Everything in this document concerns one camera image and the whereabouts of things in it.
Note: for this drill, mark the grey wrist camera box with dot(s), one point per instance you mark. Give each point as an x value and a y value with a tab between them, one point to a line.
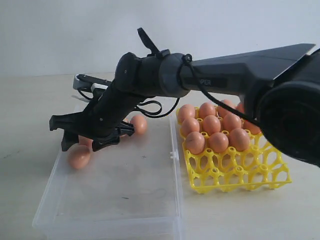
85	82

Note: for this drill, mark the yellow plastic egg tray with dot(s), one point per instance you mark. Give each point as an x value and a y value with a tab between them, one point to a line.
260	164

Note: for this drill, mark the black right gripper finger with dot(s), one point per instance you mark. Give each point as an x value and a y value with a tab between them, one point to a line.
68	140
101	143

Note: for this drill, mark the clear plastic bin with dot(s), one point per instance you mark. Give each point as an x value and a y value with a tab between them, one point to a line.
128	191

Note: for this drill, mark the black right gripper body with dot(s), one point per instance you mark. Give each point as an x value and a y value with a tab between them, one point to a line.
101	118

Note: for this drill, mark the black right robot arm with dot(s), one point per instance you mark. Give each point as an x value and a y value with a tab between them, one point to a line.
278	87

